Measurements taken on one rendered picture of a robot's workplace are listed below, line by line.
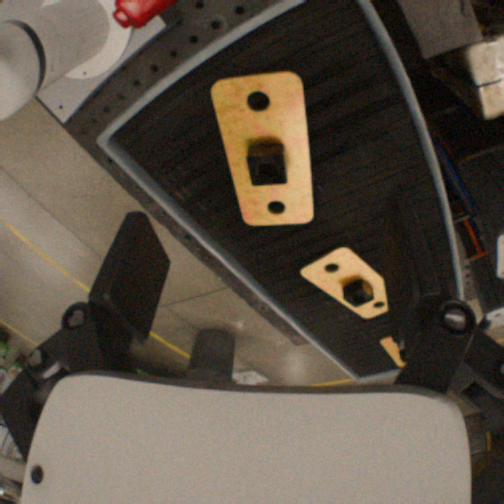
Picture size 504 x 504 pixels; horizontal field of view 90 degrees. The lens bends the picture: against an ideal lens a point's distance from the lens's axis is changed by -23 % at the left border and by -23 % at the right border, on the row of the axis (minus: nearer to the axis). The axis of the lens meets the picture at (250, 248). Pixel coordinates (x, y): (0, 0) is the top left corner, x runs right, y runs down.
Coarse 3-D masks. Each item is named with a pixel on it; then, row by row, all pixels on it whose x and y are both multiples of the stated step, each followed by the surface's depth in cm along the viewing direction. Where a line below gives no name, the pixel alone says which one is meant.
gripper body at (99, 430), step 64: (64, 384) 6; (128, 384) 6; (192, 384) 6; (384, 384) 6; (64, 448) 5; (128, 448) 5; (192, 448) 5; (256, 448) 5; (320, 448) 5; (384, 448) 5; (448, 448) 4
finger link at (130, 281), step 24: (144, 216) 11; (120, 240) 10; (144, 240) 11; (120, 264) 10; (144, 264) 11; (168, 264) 13; (96, 288) 9; (120, 288) 10; (144, 288) 11; (96, 312) 9; (120, 312) 10; (144, 312) 11; (120, 336) 10; (144, 336) 11; (48, 360) 8
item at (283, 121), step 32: (224, 96) 13; (288, 96) 12; (224, 128) 14; (256, 128) 14; (288, 128) 13; (256, 160) 14; (288, 160) 15; (256, 192) 16; (288, 192) 16; (256, 224) 18
